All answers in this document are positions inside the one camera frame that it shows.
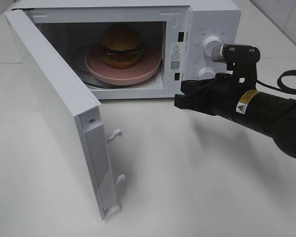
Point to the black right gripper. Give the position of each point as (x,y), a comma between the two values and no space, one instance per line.
(221,97)

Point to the white timer knob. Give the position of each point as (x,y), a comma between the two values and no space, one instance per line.
(206,73)

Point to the pink plate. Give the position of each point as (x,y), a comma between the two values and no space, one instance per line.
(147,66)

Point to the burger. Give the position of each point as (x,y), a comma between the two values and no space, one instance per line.
(122,46)

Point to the white microwave door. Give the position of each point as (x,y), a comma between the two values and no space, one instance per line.
(71,110)

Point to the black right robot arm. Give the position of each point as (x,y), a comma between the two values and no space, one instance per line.
(270,115)

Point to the warning label sticker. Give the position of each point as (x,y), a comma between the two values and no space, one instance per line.
(176,51)

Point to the white power knob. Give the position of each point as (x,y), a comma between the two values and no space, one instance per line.
(209,43)

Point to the glass turntable plate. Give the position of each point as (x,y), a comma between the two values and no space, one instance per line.
(77,60)

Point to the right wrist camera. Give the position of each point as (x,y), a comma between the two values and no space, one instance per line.
(241,59)

